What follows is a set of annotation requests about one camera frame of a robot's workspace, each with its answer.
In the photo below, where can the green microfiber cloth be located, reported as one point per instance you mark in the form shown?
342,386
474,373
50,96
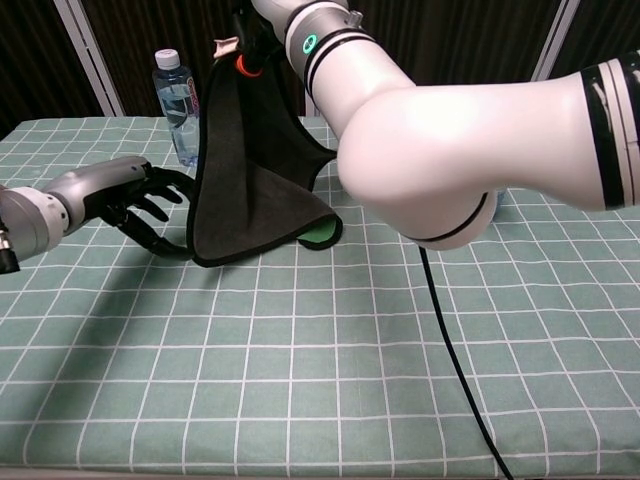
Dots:
235,175

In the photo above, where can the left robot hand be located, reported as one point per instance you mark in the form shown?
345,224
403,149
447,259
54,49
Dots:
100,182

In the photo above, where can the blue and silver drink can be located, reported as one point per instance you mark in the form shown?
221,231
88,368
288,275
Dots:
497,202

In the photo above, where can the green checked tablecloth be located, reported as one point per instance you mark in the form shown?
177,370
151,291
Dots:
250,375

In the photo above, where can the clear plastic water bottle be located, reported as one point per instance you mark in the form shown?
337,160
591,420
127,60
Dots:
175,100

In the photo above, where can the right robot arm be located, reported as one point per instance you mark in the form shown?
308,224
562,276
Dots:
425,150

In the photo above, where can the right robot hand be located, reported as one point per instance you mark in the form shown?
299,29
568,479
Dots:
257,35

